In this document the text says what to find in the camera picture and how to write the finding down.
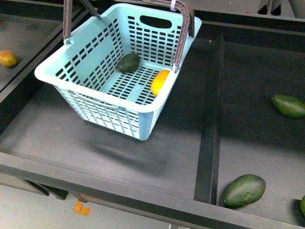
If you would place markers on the yellow mango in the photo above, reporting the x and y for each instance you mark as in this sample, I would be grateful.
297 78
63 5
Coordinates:
158 81

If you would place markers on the dark green avocado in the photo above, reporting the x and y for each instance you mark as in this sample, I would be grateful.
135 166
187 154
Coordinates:
128 63

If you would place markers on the light blue plastic basket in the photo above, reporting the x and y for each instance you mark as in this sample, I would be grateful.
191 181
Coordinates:
84 71

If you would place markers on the green avocado on shelf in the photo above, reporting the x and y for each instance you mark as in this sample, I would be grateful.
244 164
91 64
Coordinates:
244 190

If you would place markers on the green avocado far right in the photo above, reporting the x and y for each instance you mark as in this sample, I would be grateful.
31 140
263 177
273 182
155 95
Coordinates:
289 106

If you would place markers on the orange mango on shelf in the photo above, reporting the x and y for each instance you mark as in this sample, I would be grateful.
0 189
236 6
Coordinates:
8 58

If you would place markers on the green avocado at edge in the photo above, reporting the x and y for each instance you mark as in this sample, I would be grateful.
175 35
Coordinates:
302 205

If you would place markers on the black shelf divider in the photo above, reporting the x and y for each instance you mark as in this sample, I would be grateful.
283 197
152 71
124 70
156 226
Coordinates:
208 160

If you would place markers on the orange floor tape marker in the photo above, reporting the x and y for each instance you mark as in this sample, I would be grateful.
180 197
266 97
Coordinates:
80 209

